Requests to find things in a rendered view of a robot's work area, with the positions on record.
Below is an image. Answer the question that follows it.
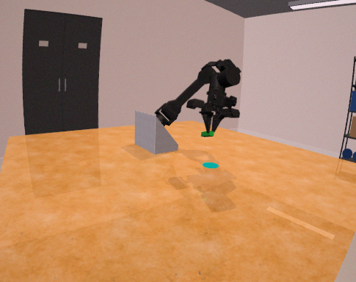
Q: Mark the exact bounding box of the green rectangular post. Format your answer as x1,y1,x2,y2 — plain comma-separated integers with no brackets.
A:
201,131,214,137

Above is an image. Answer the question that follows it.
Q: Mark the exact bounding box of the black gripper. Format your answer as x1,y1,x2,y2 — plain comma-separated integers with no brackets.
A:
186,87,240,133

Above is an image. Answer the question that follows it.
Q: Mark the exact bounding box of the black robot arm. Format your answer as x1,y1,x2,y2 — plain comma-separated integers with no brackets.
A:
154,59,241,126

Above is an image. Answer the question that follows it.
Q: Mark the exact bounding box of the cyan circle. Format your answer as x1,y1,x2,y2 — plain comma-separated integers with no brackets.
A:
203,162,219,168

